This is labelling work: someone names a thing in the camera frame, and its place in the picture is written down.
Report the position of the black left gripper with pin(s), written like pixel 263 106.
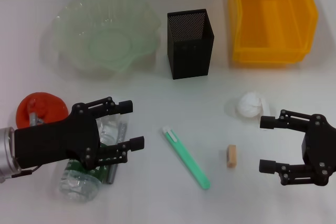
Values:
pixel 52 140

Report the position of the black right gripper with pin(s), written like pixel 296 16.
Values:
pixel 320 150

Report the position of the small wooden block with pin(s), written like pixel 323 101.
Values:
pixel 231 156

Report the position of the white paper ball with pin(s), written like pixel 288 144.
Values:
pixel 249 106

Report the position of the grey pen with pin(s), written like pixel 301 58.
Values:
pixel 111 175

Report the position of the green pen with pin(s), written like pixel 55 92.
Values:
pixel 189 158

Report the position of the clear green-label water bottle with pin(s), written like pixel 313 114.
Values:
pixel 76 184

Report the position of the red tomato toy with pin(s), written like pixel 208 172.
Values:
pixel 47 103

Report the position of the green glass fruit plate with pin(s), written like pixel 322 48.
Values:
pixel 110 43

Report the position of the black mesh pen holder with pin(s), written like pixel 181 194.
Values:
pixel 190 58

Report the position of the yellow plastic bin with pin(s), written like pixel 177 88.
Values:
pixel 270 53

